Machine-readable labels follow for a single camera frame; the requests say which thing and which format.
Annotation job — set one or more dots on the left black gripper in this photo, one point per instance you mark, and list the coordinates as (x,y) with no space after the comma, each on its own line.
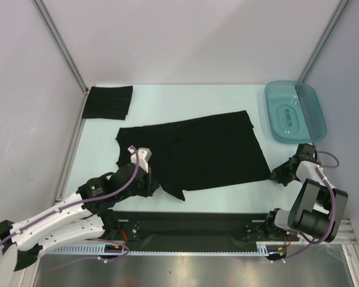
(151,185)

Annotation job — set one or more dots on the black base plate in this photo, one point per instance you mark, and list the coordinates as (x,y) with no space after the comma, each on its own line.
(212,232)

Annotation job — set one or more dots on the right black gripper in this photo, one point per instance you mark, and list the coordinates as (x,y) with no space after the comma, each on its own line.
(283,173)

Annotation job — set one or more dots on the right aluminium corner post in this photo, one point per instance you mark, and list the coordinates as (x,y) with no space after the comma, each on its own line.
(331,25)

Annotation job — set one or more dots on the black t shirt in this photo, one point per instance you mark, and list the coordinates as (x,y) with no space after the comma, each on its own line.
(198,154)
(108,103)

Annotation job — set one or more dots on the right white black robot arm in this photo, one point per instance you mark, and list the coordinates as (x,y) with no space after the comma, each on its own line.
(319,206)

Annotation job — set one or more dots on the teal transparent plastic bin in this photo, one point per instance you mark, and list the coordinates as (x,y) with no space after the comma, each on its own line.
(294,112)

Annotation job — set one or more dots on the left aluminium corner post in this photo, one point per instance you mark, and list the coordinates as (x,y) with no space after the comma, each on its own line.
(52,29)

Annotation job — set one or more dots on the folded black t shirt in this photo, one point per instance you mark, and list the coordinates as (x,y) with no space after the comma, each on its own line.
(108,103)

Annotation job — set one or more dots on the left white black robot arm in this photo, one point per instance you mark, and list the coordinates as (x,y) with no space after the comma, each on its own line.
(86,214)

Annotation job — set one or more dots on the white slotted cable duct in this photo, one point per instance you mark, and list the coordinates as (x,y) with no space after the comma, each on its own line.
(88,249)

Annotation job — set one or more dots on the aluminium corner post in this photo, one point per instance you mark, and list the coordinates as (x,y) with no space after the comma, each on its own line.
(331,25)
(52,29)

